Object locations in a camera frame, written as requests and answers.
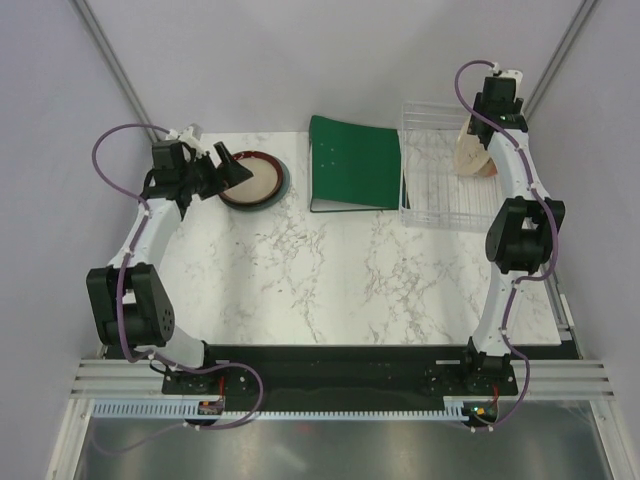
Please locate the white wire dish rack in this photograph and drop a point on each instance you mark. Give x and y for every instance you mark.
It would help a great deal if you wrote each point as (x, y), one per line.
(432, 193)

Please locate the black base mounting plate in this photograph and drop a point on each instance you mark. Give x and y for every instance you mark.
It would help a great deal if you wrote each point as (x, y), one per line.
(287, 375)

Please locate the left aluminium corner post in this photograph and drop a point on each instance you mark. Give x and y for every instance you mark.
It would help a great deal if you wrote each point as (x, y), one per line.
(101, 42)

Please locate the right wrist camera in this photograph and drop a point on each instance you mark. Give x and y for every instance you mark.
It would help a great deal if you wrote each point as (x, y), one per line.
(514, 74)

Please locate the pink and cream plate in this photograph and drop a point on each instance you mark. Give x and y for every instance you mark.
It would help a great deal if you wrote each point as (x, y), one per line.
(489, 169)

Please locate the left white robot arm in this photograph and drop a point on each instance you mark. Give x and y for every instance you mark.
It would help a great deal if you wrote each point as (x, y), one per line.
(131, 308)

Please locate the pale green plate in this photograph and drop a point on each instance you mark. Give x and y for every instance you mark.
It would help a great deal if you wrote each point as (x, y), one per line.
(469, 154)

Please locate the aluminium corner post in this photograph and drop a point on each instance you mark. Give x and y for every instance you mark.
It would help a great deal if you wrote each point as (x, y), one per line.
(561, 53)
(101, 42)

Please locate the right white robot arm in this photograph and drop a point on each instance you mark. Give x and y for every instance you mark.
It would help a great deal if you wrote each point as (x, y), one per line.
(524, 234)

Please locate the dark rimmed beige plate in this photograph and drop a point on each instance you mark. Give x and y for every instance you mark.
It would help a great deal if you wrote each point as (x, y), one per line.
(260, 177)

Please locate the grey-blue plate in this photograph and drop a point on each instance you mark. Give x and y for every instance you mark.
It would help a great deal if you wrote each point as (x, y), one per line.
(277, 197)

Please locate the aluminium frame rail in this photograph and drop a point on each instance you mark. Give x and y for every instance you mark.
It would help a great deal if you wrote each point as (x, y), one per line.
(549, 380)

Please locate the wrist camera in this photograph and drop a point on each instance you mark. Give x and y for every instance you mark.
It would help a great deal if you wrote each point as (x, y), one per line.
(514, 74)
(190, 136)

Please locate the right aluminium corner post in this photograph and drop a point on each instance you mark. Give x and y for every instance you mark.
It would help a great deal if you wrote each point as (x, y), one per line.
(561, 53)

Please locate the green ring binder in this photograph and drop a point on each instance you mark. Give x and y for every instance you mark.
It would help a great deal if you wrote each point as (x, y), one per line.
(353, 167)

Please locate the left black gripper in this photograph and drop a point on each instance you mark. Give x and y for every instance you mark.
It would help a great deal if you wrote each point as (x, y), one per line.
(230, 175)

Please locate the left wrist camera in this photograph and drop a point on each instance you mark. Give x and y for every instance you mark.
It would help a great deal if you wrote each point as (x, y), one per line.
(190, 136)

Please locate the white slotted cable duct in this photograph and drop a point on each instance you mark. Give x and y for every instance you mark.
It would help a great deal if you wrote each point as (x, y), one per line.
(200, 410)

